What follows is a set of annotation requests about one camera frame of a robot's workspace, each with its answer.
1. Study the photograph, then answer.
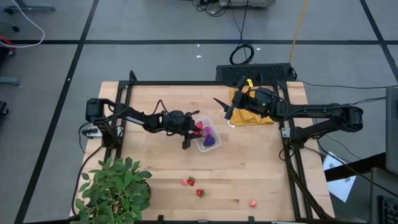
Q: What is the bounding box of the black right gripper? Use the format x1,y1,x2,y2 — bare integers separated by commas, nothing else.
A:
213,75,281,121

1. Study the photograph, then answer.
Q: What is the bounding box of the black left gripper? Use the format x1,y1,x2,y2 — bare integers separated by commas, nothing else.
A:
163,110,203,151

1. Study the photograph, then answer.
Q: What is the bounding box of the clear plastic tupperware container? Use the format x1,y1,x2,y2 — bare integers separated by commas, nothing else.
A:
192,116,223,153

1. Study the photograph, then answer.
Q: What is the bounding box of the mustard yellow folded cloth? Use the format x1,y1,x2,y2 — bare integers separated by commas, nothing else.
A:
229,87,275,126

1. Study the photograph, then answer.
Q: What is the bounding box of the black perforated computer case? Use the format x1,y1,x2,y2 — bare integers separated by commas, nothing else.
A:
215,63,297,83

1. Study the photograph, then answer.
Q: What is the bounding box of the green leafy potted plant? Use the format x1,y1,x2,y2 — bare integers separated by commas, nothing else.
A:
73,157,154,224

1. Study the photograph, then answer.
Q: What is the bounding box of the grey device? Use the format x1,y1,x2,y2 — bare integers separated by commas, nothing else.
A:
218,0,277,9

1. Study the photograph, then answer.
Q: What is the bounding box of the white paper sheet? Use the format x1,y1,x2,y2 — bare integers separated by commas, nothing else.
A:
322,151,358,203

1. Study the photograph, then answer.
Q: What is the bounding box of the grey monitor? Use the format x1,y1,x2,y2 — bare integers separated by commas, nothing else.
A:
385,86,398,175

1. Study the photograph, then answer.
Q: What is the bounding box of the grey desk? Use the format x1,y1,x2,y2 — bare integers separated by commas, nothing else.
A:
369,167,398,224

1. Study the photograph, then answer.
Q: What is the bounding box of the grey floor bar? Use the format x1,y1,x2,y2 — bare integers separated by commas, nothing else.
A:
0,76,21,88

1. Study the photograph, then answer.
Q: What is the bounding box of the black keyboard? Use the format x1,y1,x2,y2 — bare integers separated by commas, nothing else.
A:
377,195,398,224

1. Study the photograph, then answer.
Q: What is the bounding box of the grey table foot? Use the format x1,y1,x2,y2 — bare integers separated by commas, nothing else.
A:
4,0,57,15

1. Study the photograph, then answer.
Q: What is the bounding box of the red object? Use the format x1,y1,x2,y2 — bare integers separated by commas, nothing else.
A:
0,35,17,57

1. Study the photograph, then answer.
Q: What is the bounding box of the black coiled cable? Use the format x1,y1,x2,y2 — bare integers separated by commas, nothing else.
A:
229,0,256,66

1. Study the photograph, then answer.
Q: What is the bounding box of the grey left arm base plate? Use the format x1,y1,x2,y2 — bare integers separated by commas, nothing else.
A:
81,126,103,139

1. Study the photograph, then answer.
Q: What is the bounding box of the tangle of black cables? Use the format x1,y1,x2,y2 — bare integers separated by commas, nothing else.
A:
193,0,229,18

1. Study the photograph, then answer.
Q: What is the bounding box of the yellow cable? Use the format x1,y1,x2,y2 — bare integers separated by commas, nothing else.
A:
289,0,309,65

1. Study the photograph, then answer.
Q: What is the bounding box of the black floor cable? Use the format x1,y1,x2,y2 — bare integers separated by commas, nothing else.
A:
298,79,398,90
353,96,387,106

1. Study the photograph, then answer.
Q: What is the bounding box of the black cable bundle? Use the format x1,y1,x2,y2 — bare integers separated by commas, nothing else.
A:
281,146,335,222

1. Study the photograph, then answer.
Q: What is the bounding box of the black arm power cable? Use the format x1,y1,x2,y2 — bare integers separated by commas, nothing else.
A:
71,143,106,218

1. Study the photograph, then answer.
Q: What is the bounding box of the white cable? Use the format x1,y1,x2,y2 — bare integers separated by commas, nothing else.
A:
0,0,46,49

